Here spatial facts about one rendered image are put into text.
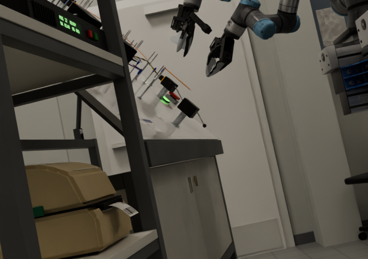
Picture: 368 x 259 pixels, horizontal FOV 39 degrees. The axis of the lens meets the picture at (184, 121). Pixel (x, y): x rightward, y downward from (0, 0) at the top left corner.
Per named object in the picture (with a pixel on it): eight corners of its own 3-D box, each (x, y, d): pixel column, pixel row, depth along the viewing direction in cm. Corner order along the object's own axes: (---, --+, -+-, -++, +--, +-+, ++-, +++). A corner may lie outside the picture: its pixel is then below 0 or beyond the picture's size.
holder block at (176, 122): (193, 141, 183) (210, 119, 181) (166, 119, 185) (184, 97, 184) (195, 141, 187) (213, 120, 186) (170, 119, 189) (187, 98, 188)
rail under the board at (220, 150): (223, 153, 243) (220, 139, 243) (151, 166, 128) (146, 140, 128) (212, 155, 244) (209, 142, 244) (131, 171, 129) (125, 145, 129)
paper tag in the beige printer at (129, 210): (138, 212, 108) (136, 198, 108) (130, 216, 102) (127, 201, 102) (118, 216, 109) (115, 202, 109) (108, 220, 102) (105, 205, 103)
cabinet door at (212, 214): (234, 241, 236) (215, 155, 239) (213, 271, 183) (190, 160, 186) (228, 242, 237) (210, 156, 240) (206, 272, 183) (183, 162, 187)
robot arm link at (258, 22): (287, 22, 197) (270, 7, 204) (265, 23, 191) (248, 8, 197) (279, 40, 202) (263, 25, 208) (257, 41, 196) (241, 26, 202)
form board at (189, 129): (137, 145, 129) (142, 139, 129) (-125, -88, 148) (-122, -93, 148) (216, 142, 244) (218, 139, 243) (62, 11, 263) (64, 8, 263)
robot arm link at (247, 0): (253, 2, 197) (241, -9, 202) (238, 27, 202) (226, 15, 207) (266, 6, 202) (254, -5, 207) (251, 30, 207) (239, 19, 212)
